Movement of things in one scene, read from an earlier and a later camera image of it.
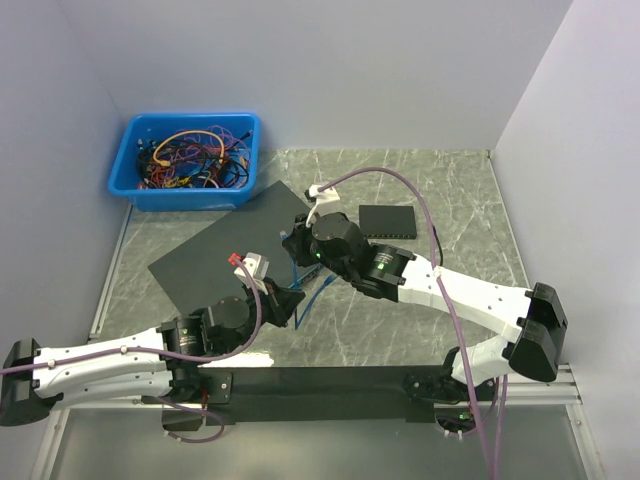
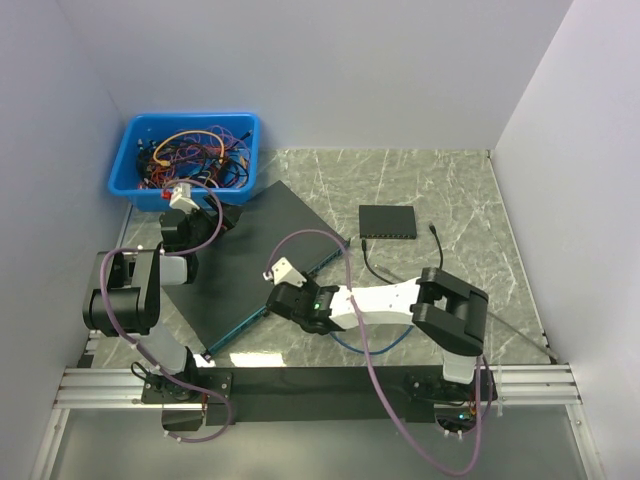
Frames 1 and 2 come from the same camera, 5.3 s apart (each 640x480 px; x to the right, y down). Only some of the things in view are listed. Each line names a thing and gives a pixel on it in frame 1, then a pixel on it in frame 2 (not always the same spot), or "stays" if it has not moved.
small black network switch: (387, 222) stays
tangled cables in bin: (206, 157) stays
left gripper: (281, 301) → (214, 220)
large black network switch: (198, 273) stays
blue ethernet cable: (328, 280) → (376, 350)
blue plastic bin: (124, 180) stays
